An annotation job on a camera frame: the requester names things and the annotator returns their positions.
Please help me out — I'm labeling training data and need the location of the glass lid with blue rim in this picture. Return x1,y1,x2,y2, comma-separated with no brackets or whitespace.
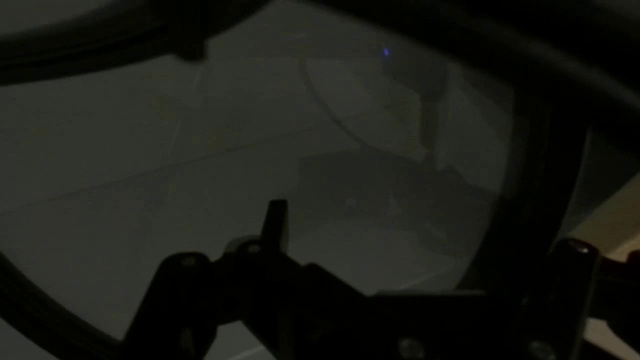
0,0,597,360

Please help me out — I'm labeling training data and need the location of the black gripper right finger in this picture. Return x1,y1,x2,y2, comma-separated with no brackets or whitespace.
533,236,640,360

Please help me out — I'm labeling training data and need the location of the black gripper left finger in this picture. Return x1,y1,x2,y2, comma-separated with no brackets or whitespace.
122,198,417,360

